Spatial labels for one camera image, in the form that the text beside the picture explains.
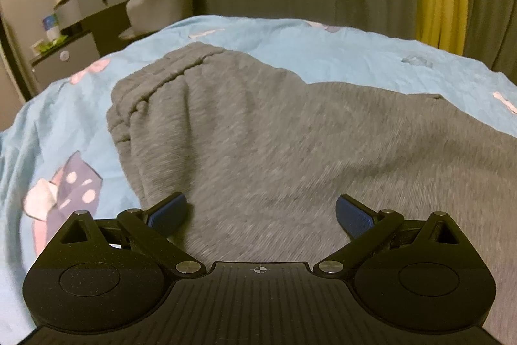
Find blue mushroom printed blanket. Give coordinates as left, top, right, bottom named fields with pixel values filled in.
left=0, top=15, right=517, bottom=345

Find white blue container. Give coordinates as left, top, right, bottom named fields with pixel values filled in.
left=42, top=14, right=62, bottom=42

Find grey upholstered chair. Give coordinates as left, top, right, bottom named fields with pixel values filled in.
left=119, top=0, right=198, bottom=42

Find grey dressing table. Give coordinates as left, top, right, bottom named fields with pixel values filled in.
left=30, top=0, right=198, bottom=95

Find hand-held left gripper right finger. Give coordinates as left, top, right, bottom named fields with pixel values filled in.
left=317, top=194, right=471, bottom=279

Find green packet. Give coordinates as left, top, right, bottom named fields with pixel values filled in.
left=30, top=37, right=68, bottom=55

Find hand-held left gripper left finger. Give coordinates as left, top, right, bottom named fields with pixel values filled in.
left=47, top=192, right=206, bottom=279

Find grey pants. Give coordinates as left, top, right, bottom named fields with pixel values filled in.
left=106, top=42, right=517, bottom=345

